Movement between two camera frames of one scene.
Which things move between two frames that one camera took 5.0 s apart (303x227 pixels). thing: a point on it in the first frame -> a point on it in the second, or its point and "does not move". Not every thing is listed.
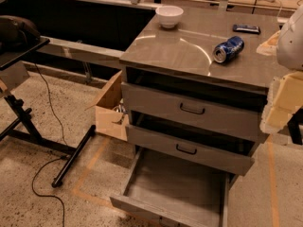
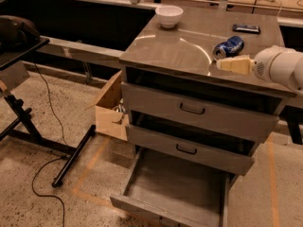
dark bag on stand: (16, 33) does not move
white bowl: (169, 15) does not move
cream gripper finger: (285, 97) -> (242, 63)
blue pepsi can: (225, 50) does not move
